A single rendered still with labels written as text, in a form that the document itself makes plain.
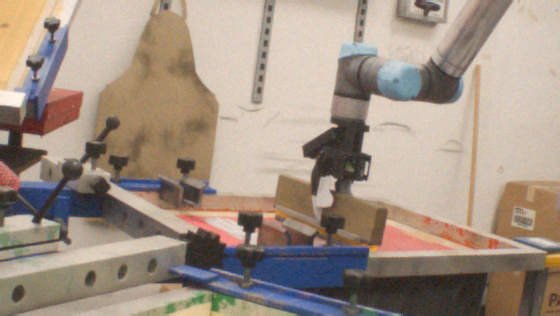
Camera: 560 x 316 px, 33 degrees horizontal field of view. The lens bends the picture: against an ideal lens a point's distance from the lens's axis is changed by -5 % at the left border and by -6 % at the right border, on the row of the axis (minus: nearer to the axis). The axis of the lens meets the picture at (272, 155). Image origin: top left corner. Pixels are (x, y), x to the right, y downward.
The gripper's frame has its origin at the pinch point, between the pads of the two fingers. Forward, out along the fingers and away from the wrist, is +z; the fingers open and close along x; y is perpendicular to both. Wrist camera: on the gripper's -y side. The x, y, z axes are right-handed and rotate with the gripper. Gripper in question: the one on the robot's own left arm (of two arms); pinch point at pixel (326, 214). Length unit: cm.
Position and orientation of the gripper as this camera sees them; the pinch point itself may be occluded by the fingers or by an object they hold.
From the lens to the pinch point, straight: 204.3
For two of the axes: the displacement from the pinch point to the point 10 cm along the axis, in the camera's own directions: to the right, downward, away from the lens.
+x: 8.5, 0.5, 5.3
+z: -1.5, 9.8, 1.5
